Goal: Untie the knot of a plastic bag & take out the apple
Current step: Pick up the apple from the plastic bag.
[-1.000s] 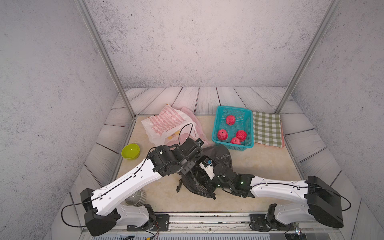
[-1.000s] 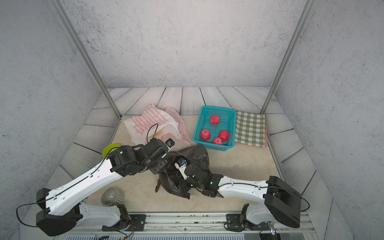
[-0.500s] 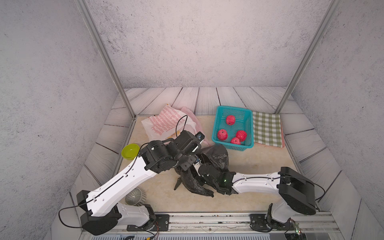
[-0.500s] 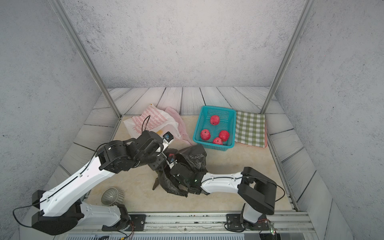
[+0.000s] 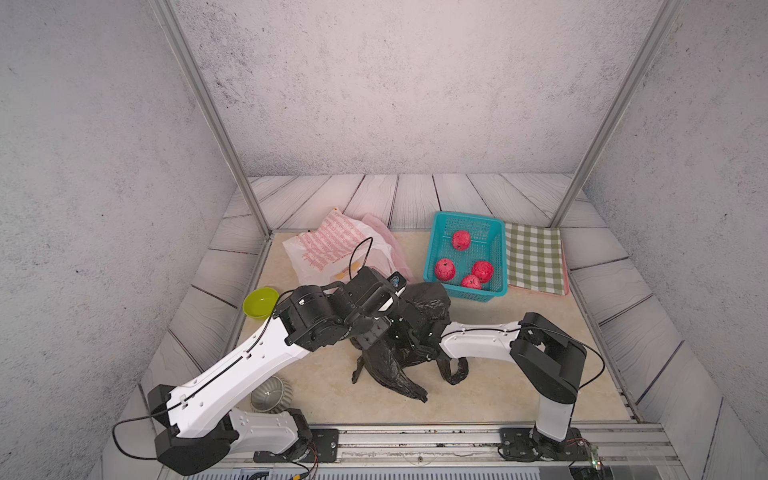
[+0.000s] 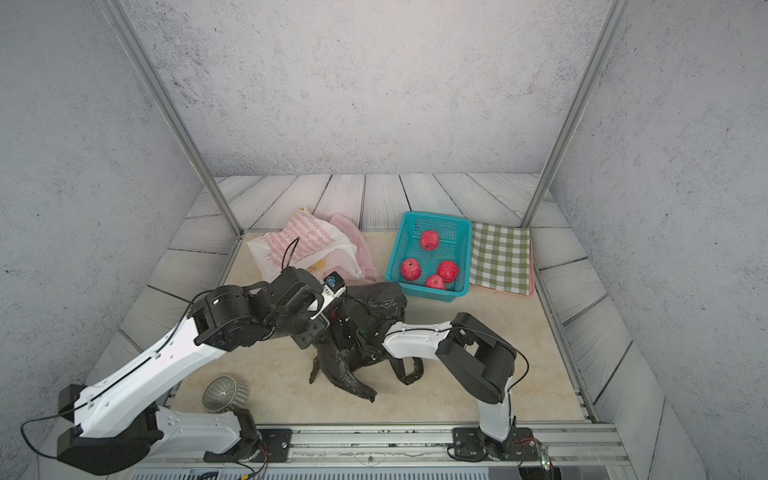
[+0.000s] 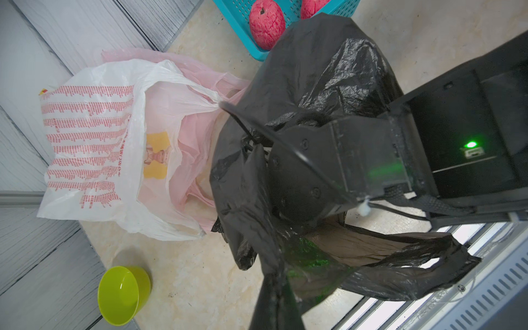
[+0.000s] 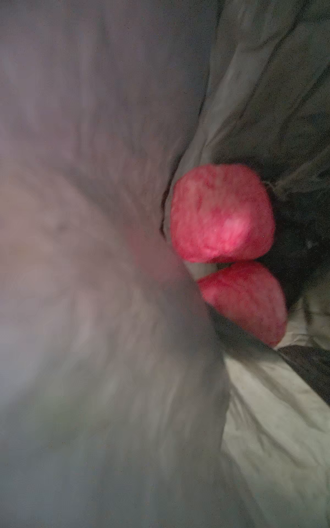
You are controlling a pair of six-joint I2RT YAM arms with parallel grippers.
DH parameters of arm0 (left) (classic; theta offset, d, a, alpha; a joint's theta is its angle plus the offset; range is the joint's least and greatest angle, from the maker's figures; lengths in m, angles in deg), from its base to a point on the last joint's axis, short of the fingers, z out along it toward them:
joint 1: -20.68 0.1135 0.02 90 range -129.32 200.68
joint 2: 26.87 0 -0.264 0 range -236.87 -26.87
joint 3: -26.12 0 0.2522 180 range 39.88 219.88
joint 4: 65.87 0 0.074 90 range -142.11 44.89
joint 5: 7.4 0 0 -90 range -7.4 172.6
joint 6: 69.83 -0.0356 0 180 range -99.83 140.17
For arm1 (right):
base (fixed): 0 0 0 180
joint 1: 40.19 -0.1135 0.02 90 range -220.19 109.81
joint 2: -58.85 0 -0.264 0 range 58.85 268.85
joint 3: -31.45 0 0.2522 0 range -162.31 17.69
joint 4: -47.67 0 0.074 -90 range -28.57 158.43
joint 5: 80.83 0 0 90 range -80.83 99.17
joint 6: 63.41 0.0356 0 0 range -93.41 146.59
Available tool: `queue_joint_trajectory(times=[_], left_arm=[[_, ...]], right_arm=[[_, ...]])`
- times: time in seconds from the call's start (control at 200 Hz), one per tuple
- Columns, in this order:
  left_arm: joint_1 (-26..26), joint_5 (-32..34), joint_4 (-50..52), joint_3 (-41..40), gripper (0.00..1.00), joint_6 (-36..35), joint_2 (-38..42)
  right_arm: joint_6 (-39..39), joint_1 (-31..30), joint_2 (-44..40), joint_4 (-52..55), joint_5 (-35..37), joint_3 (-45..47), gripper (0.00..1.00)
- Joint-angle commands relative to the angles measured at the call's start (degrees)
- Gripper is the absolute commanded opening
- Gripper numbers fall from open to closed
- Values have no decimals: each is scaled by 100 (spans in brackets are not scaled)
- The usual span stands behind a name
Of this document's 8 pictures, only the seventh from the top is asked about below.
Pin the red apple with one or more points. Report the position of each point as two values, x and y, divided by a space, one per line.
310 7
267 23

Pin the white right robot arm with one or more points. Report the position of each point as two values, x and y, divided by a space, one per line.
454 148

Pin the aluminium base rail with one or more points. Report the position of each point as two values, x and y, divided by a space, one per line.
471 303

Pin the green plastic bowl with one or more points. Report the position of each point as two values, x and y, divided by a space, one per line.
123 291

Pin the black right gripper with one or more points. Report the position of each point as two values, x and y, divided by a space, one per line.
315 172

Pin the teal plastic perforated basket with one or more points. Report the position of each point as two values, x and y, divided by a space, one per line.
237 12

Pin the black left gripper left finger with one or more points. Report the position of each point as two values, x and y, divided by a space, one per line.
265 312

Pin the pink white striped bag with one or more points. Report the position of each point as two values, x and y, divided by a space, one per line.
113 130

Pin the pink plastic bag apple print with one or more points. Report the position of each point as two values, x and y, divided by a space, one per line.
183 126

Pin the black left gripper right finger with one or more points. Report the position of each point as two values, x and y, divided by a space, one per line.
288 315

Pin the black plastic bag knotted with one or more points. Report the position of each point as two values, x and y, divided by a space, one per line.
321 69

